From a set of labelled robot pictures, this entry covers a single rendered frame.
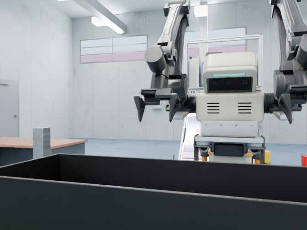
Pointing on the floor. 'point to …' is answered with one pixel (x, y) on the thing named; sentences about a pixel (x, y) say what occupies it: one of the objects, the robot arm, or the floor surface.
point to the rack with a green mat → (41, 142)
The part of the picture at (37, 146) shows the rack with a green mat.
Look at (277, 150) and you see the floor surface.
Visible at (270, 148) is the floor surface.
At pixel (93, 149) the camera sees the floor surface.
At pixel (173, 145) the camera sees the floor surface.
